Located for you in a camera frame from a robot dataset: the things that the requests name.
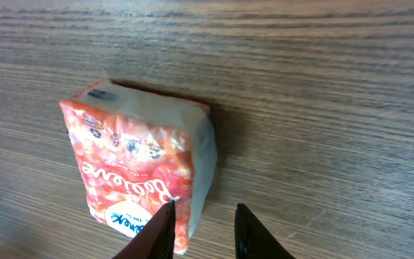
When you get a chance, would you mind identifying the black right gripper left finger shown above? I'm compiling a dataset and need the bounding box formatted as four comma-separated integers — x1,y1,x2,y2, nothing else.
113,201,176,259

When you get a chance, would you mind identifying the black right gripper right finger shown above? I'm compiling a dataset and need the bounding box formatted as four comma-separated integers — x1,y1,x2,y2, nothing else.
234,204,295,259

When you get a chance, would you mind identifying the red juice carton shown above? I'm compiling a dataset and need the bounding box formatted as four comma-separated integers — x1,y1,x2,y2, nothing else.
60,82,218,255

